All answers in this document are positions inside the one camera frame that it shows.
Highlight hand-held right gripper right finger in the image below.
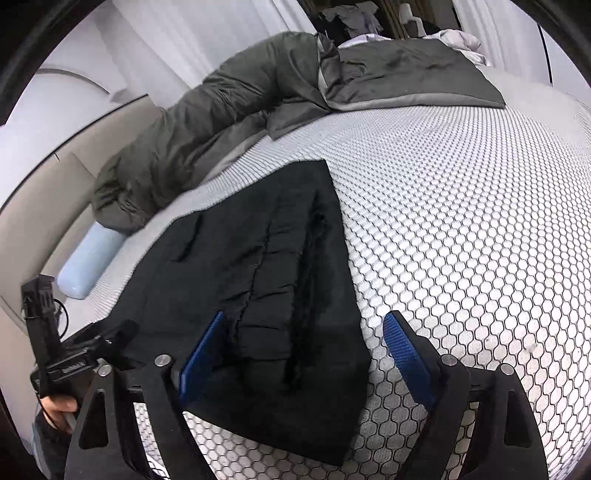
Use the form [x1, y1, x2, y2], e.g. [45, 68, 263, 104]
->
[382, 310, 550, 480]

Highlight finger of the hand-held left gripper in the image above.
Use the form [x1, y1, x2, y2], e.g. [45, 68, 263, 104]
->
[69, 320, 140, 371]

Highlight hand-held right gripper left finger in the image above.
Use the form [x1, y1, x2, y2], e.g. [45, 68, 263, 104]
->
[65, 310, 227, 480]

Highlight black pants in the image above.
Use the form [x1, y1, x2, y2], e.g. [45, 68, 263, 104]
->
[98, 158, 373, 467]

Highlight person's left forearm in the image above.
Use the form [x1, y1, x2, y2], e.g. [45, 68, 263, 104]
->
[32, 413, 72, 480]

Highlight person's left hand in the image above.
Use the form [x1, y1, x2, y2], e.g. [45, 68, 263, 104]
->
[41, 396, 80, 433]

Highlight light blue pillow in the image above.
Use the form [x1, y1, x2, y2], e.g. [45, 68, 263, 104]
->
[57, 223, 129, 300]

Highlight white hexagon-pattern mattress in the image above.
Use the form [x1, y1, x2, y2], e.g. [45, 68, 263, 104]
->
[69, 65, 591, 480]

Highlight beige padded headboard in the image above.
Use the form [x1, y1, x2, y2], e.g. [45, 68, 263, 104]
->
[0, 95, 168, 337]

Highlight dark grey duvet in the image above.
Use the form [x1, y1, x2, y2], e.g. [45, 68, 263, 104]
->
[89, 31, 507, 233]

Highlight white curtain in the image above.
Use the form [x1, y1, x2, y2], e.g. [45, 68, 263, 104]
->
[452, 0, 561, 86]

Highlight pile of grey clothes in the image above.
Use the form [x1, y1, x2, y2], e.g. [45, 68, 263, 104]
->
[318, 1, 386, 38]

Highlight white office chair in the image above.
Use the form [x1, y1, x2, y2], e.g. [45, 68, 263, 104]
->
[397, 2, 423, 26]

